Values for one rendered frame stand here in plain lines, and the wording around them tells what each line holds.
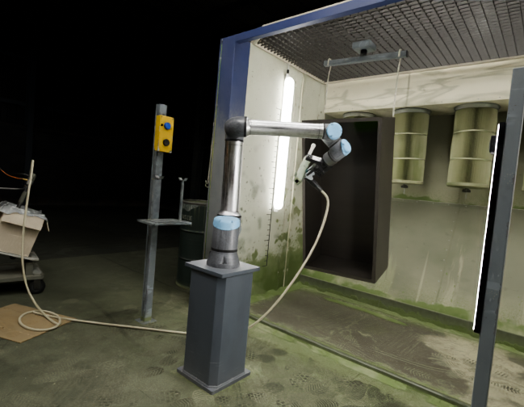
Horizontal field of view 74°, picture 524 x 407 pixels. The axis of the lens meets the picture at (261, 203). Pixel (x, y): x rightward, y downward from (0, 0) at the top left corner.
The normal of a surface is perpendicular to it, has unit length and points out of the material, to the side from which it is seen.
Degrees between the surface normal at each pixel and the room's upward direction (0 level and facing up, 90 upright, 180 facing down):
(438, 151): 90
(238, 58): 90
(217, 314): 90
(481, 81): 90
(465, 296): 57
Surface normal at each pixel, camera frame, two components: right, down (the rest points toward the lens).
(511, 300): -0.49, -0.55
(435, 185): -0.64, -0.02
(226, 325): 0.76, 0.10
